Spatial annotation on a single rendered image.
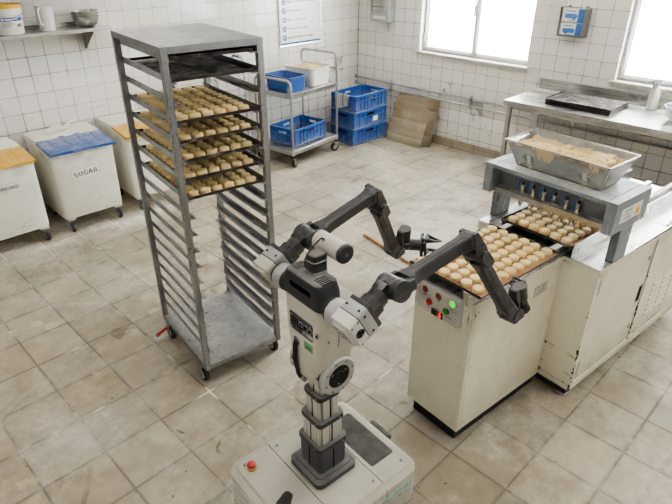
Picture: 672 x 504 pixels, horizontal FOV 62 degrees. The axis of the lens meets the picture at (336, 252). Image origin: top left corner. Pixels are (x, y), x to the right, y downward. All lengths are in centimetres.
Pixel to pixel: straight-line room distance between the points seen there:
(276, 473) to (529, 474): 121
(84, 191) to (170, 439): 274
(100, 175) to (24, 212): 66
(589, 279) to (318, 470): 155
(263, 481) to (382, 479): 49
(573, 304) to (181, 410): 211
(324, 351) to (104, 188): 364
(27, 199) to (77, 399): 211
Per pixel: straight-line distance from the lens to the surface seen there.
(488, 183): 312
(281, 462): 255
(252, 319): 353
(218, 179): 289
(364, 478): 249
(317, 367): 202
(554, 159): 291
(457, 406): 284
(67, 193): 519
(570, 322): 311
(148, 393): 337
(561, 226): 311
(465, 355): 263
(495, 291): 220
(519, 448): 307
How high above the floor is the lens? 219
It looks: 29 degrees down
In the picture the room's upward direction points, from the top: straight up
